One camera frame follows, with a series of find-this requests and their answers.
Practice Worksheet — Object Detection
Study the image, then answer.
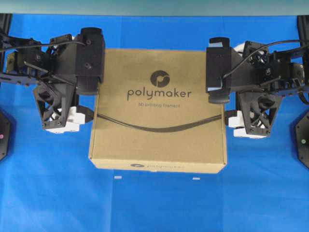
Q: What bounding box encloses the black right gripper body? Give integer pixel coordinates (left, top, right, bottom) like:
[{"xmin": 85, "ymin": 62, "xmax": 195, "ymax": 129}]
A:
[{"xmin": 228, "ymin": 41, "xmax": 282, "ymax": 139}]

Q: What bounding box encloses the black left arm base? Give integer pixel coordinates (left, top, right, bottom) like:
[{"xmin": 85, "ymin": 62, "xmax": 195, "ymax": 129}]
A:
[{"xmin": 0, "ymin": 111, "xmax": 11, "ymax": 160}]

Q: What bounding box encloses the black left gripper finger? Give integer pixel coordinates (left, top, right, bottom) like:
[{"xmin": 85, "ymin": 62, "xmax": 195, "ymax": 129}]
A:
[{"xmin": 76, "ymin": 105, "xmax": 94, "ymax": 123}]

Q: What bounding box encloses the brown polymaker cardboard box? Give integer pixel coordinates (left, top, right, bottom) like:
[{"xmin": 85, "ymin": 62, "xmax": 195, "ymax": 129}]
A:
[{"xmin": 89, "ymin": 49, "xmax": 227, "ymax": 174}]

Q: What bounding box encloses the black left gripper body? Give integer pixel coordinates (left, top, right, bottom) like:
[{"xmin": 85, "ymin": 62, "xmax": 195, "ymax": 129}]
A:
[{"xmin": 32, "ymin": 34, "xmax": 85, "ymax": 133}]

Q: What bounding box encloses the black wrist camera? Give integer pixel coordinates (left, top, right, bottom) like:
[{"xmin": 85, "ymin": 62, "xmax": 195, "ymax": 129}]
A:
[
  {"xmin": 74, "ymin": 27, "xmax": 105, "ymax": 95},
  {"xmin": 205, "ymin": 37, "xmax": 231, "ymax": 104}
]

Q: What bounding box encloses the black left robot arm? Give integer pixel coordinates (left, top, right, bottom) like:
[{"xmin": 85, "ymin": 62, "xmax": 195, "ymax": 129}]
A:
[{"xmin": 0, "ymin": 28, "xmax": 105, "ymax": 133}]

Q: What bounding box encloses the green curtain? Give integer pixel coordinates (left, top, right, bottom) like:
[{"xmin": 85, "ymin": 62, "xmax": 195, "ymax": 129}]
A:
[{"xmin": 0, "ymin": 0, "xmax": 309, "ymax": 16}]

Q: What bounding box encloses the black left camera cable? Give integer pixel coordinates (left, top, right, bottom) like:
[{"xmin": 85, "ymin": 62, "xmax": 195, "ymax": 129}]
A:
[{"xmin": 0, "ymin": 40, "xmax": 85, "ymax": 53}]

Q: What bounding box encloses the black right camera cable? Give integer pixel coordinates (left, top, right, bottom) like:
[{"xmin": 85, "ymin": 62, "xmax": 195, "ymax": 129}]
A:
[{"xmin": 221, "ymin": 40, "xmax": 301, "ymax": 80}]

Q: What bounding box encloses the black camera cable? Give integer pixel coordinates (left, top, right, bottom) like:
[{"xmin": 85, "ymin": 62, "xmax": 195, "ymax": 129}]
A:
[
  {"xmin": 0, "ymin": 40, "xmax": 85, "ymax": 53},
  {"xmin": 221, "ymin": 40, "xmax": 301, "ymax": 80}
]

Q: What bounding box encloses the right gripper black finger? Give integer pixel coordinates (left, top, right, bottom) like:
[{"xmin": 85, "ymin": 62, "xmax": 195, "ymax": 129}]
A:
[{"xmin": 225, "ymin": 110, "xmax": 238, "ymax": 125}]

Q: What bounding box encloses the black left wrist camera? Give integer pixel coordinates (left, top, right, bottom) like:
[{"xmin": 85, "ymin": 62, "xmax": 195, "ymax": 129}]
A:
[{"xmin": 74, "ymin": 27, "xmax": 105, "ymax": 95}]

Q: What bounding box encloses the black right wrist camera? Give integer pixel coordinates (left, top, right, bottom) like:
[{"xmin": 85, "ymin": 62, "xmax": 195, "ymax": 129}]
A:
[{"xmin": 205, "ymin": 37, "xmax": 231, "ymax": 104}]

